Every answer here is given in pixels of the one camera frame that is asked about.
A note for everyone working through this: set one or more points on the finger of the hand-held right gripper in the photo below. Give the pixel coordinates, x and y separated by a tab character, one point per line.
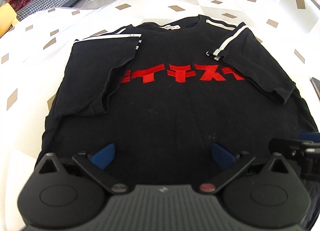
310	136
285	147

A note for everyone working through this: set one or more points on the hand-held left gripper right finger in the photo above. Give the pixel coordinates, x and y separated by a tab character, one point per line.
221	156

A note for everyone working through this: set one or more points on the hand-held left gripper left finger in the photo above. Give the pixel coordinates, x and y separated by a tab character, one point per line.
105	156

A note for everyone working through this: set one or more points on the black t-shirt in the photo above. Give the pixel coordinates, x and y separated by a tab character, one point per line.
175	111

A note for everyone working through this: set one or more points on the checkered tablecloth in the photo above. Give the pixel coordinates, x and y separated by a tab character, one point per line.
37	33

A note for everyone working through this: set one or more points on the yellow plastic chair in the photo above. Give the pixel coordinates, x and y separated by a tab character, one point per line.
7	18

